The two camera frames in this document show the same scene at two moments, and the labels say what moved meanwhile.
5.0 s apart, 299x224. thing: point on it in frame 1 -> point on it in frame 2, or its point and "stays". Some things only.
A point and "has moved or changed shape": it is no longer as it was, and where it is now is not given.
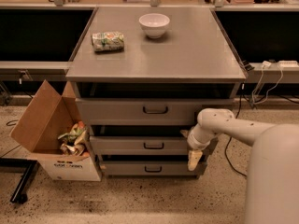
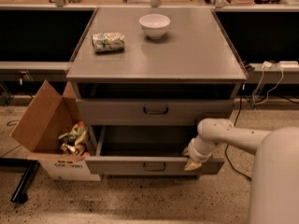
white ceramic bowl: (154, 24) stays
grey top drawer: (145, 111) stays
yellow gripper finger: (184, 132) -> (186, 152)
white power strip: (288, 63) stays
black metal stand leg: (28, 168) stays
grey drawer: (138, 145) has moved or changed shape
